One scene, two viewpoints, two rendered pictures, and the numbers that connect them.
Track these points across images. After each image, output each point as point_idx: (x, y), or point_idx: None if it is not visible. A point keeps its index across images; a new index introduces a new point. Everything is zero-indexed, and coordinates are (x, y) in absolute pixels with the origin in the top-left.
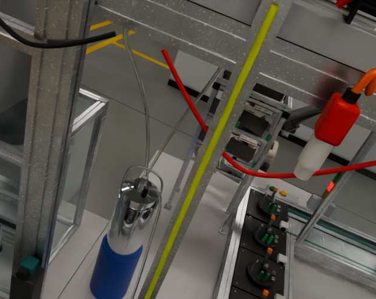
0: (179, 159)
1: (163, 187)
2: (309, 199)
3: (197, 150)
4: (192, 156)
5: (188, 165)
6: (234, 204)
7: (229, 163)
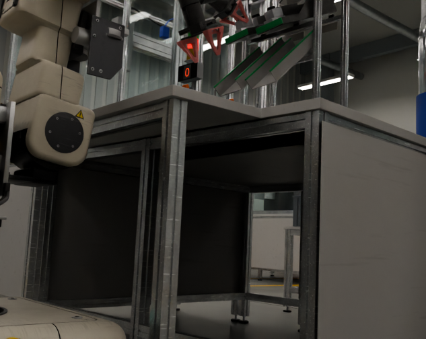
0: (275, 105)
1: (420, 24)
2: (196, 70)
3: (308, 42)
4: (311, 54)
5: (312, 73)
6: (273, 97)
7: (301, 35)
